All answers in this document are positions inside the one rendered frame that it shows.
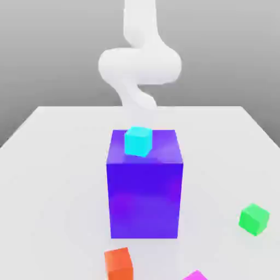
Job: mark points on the large purple box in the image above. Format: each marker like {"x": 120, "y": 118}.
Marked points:
{"x": 144, "y": 196}

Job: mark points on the small magenta cube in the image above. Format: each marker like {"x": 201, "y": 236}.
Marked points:
{"x": 195, "y": 276}

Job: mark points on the small green cube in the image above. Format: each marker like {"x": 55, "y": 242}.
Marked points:
{"x": 253, "y": 219}

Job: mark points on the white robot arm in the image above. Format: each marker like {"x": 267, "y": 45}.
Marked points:
{"x": 140, "y": 63}

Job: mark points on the small cyan cube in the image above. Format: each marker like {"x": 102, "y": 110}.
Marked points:
{"x": 137, "y": 142}

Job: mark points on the small orange cube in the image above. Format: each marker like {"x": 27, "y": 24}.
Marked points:
{"x": 119, "y": 264}

